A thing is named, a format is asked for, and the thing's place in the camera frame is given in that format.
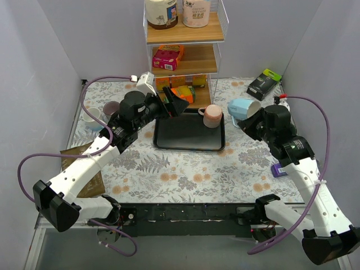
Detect purple cable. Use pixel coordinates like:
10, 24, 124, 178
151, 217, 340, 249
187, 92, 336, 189
247, 95, 330, 255
17, 74, 138, 257

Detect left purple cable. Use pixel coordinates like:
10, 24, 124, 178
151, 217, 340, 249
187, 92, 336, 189
17, 74, 138, 257

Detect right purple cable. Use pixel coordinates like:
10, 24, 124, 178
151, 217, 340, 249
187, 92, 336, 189
247, 95, 330, 255

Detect yellow sponge box left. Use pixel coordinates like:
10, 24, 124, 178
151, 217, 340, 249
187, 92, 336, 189
155, 77, 170, 92

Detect pink mug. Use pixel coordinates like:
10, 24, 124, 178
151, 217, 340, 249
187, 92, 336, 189
198, 104, 223, 128

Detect brown paper bag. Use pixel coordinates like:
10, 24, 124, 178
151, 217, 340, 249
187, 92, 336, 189
60, 142, 105, 198

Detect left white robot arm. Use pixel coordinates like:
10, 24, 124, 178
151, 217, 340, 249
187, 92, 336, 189
33, 87, 189, 232

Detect light blue faceted mug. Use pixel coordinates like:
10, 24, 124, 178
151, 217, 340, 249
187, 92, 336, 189
227, 98, 261, 128

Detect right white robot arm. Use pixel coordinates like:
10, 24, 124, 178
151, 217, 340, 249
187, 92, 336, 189
237, 105, 359, 265

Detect white wire wooden shelf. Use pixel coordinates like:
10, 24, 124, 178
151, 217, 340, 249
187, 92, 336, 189
143, 1, 229, 108

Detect pink cotton tissue roll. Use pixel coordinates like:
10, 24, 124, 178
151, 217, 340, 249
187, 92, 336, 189
182, 0, 211, 28

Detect yellow sponge box middle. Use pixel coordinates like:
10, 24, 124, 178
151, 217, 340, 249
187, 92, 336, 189
171, 76, 186, 88

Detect pink orange sponge box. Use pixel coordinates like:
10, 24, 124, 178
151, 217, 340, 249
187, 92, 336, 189
152, 44, 185, 71

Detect purple white box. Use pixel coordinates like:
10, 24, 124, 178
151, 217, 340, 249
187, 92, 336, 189
271, 163, 287, 178

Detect black green razor box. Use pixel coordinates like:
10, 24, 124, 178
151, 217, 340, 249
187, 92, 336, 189
246, 69, 282, 101

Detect lavender purple mug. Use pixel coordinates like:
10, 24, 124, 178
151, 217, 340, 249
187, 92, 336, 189
103, 101, 120, 116

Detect brown cartoon paper roll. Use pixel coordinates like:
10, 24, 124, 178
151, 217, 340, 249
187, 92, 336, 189
145, 0, 178, 30

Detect black serving tray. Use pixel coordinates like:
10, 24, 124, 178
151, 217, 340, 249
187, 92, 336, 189
153, 108, 226, 151

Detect yellow sponge box right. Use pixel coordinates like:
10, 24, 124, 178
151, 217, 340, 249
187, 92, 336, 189
192, 74, 207, 88

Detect yellow sponge box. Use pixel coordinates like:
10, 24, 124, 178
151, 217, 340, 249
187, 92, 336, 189
155, 77, 170, 92
192, 74, 207, 88
171, 76, 186, 88

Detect orange green sponge pack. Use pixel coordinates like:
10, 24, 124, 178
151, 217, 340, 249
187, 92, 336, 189
171, 85, 196, 104

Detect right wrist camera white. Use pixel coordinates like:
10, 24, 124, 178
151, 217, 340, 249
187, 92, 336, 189
274, 94, 290, 111

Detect white and blue mug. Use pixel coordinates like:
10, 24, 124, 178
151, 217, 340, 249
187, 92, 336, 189
82, 107, 105, 132

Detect floral table mat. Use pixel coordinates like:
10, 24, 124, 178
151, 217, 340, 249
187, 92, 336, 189
66, 78, 316, 204

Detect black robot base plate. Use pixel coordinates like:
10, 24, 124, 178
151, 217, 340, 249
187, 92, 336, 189
87, 202, 282, 239

